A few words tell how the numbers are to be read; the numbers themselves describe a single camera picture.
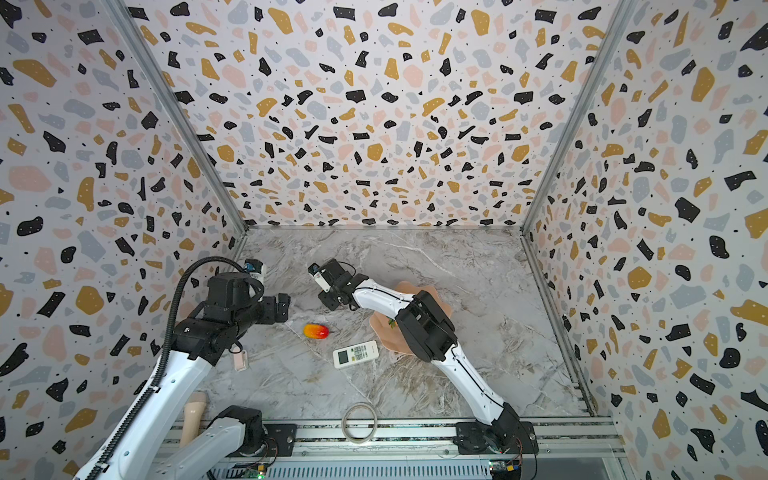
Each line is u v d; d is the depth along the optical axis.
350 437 0.75
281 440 0.74
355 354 0.88
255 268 0.65
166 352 0.45
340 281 0.80
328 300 0.90
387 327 0.92
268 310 0.67
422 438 0.76
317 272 0.89
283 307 0.69
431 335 0.60
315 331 0.90
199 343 0.48
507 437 0.64
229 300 0.55
